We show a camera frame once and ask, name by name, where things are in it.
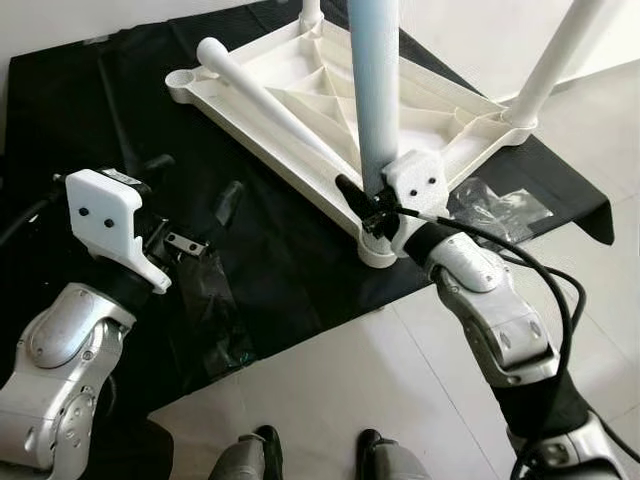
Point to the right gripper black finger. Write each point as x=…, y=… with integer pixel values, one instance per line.
x=353, y=193

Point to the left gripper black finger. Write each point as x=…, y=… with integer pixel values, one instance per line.
x=228, y=206
x=150, y=166

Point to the black tablecloth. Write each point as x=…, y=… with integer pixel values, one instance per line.
x=280, y=260

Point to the clear plastic bag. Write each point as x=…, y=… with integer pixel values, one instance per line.
x=215, y=310
x=500, y=210

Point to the white plastic table top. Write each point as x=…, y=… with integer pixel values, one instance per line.
x=300, y=80

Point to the dark left robot foot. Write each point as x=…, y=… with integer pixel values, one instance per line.
x=250, y=455

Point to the dark robot foot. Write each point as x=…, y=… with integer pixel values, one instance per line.
x=250, y=455
x=390, y=458

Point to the dark right robot foot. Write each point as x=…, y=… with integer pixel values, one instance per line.
x=390, y=458

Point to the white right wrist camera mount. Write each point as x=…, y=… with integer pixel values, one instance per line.
x=415, y=180

